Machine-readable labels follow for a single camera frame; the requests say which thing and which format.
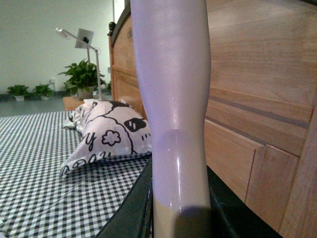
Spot wooden bed headboard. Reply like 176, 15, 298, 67
111, 0, 317, 238

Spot far wooden nightstand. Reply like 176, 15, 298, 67
62, 96, 84, 111

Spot black white checkered bedsheet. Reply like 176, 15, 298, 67
0, 111, 149, 238

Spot small potted plant middle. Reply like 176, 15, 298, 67
33, 84, 54, 100

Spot white cartoon print pillow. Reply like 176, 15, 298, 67
60, 101, 152, 176

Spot small potted plant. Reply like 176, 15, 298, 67
7, 85, 29, 102
33, 84, 54, 100

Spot large potted green plant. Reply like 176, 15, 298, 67
59, 60, 98, 99

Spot beige hand brush black bristles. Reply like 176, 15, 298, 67
131, 0, 212, 238

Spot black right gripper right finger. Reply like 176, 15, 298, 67
207, 167, 281, 238

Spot small potted plant left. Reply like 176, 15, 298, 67
7, 85, 29, 102

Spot white floor lamp stand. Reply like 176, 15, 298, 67
55, 27, 109, 101

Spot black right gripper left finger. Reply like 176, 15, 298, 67
96, 156, 153, 238

